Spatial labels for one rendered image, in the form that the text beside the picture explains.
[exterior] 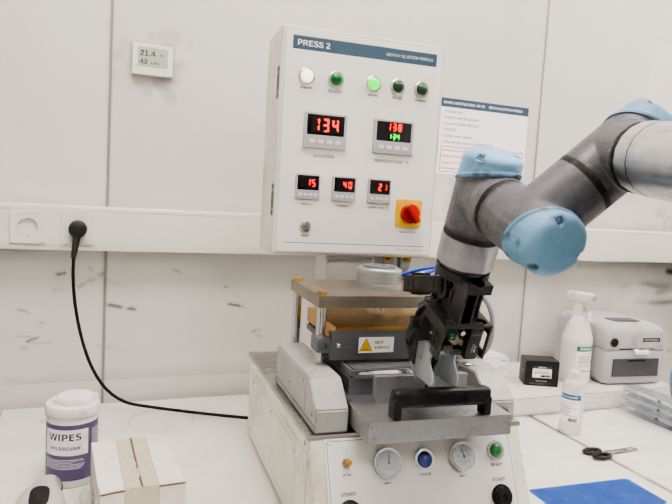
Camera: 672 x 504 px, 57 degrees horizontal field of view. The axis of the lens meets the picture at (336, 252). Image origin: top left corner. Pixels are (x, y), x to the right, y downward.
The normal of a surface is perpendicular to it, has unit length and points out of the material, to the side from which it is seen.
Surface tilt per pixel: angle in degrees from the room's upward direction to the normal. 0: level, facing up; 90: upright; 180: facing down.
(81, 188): 90
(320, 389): 41
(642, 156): 89
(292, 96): 90
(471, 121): 90
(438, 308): 20
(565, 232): 110
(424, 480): 65
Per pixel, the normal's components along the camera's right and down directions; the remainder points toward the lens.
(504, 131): 0.36, 0.11
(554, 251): 0.30, 0.44
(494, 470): 0.31, -0.32
